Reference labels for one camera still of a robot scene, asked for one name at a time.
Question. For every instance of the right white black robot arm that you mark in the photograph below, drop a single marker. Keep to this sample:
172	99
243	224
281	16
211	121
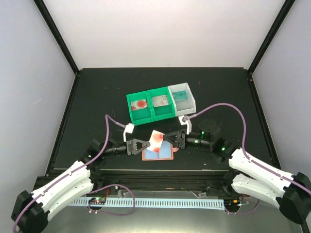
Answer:
290	194

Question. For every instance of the red white credit card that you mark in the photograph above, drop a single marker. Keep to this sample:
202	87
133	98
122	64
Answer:
138	104

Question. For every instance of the white slotted cable duct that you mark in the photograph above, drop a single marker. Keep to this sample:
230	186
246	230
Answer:
154	203

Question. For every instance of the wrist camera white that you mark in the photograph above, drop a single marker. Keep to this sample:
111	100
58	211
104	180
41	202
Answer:
128	130
185	121

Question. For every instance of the left green bin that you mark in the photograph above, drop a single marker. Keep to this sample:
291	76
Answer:
143	116

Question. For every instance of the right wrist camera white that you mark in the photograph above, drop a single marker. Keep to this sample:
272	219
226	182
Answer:
185	121

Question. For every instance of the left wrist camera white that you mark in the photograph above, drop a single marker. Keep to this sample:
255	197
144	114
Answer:
128	130

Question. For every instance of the pink leather card holder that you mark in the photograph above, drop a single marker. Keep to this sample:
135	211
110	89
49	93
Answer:
166	152

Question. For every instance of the green bin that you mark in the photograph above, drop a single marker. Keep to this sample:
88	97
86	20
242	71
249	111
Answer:
143	116
164	112

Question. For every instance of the right black frame post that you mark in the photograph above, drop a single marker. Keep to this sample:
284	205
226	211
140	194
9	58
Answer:
283	12

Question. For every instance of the black frame post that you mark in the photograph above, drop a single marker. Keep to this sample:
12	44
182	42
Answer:
41	6
283	12

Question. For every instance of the red circle credit card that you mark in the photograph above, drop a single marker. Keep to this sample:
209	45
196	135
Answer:
155	141

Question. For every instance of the right electronics board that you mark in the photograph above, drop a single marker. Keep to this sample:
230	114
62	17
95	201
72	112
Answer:
235	203

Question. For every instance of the teal chip credit card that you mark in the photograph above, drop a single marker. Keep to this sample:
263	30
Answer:
180	95

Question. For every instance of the white bin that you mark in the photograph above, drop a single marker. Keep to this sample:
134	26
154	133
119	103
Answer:
185	107

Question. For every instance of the left black frame post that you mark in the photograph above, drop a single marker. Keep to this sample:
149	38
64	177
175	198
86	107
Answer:
41	6

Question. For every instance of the electronics board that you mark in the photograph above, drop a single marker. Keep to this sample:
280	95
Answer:
97	201
235	203

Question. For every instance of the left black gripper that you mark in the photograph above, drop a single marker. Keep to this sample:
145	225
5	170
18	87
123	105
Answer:
131	146

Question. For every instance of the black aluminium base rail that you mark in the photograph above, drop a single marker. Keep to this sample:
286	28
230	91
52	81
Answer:
212	182

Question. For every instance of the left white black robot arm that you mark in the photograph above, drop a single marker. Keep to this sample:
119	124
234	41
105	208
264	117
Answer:
33	210

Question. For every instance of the left electronics board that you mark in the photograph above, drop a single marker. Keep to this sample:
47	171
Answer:
97	201

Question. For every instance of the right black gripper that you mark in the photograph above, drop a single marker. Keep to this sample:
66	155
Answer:
181	139

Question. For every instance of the middle green bin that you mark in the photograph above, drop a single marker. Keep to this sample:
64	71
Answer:
164	112

